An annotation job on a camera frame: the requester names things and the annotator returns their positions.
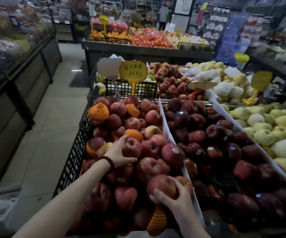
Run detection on yellow round price sign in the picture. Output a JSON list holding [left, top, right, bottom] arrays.
[[99, 15, 109, 33]]

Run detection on pile of oranges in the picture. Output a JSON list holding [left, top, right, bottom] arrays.
[[90, 30, 133, 42]]

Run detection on rack of hanging goods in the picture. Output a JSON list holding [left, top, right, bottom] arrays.
[[187, 2, 232, 45]]

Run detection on person's right forearm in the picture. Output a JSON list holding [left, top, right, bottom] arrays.
[[171, 211, 212, 238]]

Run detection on person's left forearm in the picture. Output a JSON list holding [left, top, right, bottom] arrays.
[[12, 160, 111, 238]]

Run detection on clear plastic bag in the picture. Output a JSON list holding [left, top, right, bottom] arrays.
[[180, 67, 220, 82]]

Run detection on pile of green apples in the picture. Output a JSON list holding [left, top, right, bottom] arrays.
[[220, 103, 286, 189]]

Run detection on person's right hand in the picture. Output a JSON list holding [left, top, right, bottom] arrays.
[[149, 176, 196, 218]]

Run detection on stack of blue packets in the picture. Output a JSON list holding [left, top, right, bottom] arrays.
[[216, 13, 251, 65]]

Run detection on large red apple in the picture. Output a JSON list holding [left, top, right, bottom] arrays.
[[146, 174, 178, 200]]

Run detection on small red apple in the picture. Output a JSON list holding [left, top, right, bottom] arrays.
[[122, 137, 143, 159]]

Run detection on white divider board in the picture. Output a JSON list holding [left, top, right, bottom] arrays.
[[157, 98, 206, 228], [205, 89, 286, 200]]

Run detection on bagged red fruit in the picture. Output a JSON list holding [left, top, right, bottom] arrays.
[[90, 18, 128, 34]]

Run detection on black plastic crate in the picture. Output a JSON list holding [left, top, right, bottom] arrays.
[[53, 95, 95, 197]]

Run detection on yellow handwritten price sign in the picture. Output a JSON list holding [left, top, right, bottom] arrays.
[[119, 60, 148, 96]]

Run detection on pile of netted red fruit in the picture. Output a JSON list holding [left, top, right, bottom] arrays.
[[131, 30, 173, 49]]

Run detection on dark wooden bead bracelet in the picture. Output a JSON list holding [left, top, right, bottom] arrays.
[[96, 156, 115, 174]]

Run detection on white wall poster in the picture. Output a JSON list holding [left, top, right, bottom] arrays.
[[174, 0, 194, 16]]

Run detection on white blank price sign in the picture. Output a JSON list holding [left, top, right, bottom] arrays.
[[97, 54, 125, 97]]

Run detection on background store shelves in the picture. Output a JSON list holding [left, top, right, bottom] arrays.
[[46, 0, 174, 29]]

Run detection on orange foam fruit net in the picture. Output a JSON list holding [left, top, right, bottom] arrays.
[[125, 103, 140, 118], [147, 207, 168, 233], [86, 142, 97, 159], [123, 129, 144, 143], [88, 102, 110, 121]]

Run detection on pile of green pears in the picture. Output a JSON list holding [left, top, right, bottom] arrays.
[[93, 74, 107, 97]]

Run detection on pile of small red apples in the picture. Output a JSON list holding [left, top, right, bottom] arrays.
[[149, 62, 208, 101]]

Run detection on pile of yellow pears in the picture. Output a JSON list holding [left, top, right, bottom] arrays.
[[185, 61, 260, 104]]

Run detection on beige price sign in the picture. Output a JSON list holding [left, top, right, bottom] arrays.
[[187, 81, 218, 101]]

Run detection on yellow blank price sign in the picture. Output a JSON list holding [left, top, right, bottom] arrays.
[[246, 71, 273, 106]]

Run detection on small yellow price sign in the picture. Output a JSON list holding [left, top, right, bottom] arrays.
[[234, 52, 250, 70]]

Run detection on white plastic bin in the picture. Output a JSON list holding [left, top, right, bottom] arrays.
[[0, 184, 23, 232]]

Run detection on person's left hand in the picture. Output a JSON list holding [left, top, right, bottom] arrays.
[[104, 135, 138, 169]]

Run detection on glass refrigerated display case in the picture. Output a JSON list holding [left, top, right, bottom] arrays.
[[0, 0, 63, 195]]

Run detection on pile of dark red apples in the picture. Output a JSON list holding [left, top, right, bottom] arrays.
[[161, 98, 286, 227]]

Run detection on pile of pale yellow fruit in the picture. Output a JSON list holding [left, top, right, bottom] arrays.
[[166, 32, 210, 48]]

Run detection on dark display table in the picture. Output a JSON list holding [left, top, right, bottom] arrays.
[[81, 38, 217, 77]]

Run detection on black wire basket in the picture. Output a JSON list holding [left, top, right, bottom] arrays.
[[105, 78, 158, 99]]

